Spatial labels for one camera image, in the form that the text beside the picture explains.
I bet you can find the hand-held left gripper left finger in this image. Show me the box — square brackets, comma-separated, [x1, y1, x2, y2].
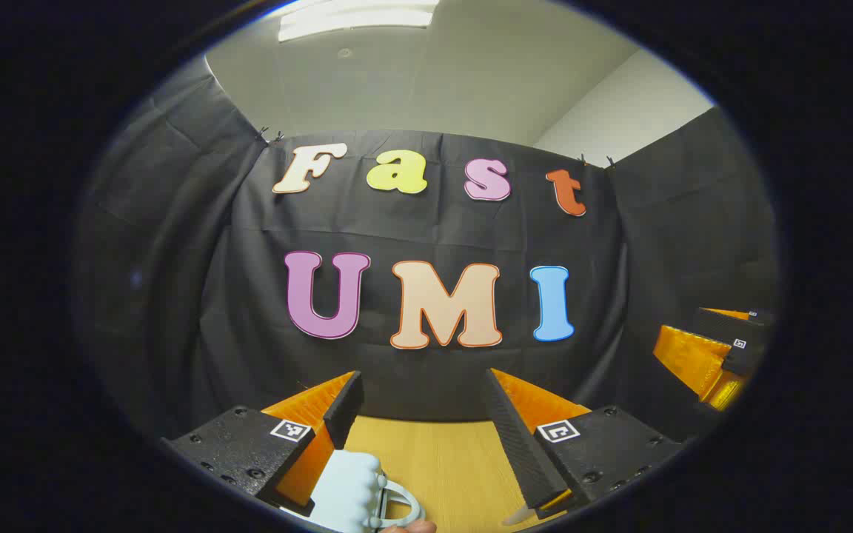
[162, 370, 365, 517]

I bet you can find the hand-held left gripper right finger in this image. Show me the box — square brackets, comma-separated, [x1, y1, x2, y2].
[483, 367, 683, 520]

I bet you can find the black backdrop cloth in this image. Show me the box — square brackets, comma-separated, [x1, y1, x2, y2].
[71, 56, 781, 445]

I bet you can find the ceiling light panel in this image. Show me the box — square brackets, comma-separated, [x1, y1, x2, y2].
[278, 0, 441, 42]

